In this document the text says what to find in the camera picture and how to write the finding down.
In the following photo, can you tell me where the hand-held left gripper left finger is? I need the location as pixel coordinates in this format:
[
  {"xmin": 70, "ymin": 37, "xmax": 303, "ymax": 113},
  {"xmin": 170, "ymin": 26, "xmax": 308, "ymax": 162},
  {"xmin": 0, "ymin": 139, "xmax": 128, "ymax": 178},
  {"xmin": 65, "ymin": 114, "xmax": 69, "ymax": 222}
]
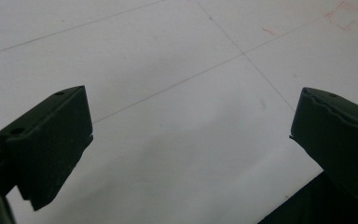
[{"xmin": 0, "ymin": 85, "xmax": 94, "ymax": 212}]

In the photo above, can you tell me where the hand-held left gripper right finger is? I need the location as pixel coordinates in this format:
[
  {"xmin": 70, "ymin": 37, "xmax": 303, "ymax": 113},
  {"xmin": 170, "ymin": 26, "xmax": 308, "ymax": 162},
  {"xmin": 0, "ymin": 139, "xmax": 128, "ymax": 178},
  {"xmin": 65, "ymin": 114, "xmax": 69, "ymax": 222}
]
[{"xmin": 289, "ymin": 87, "xmax": 358, "ymax": 201}]

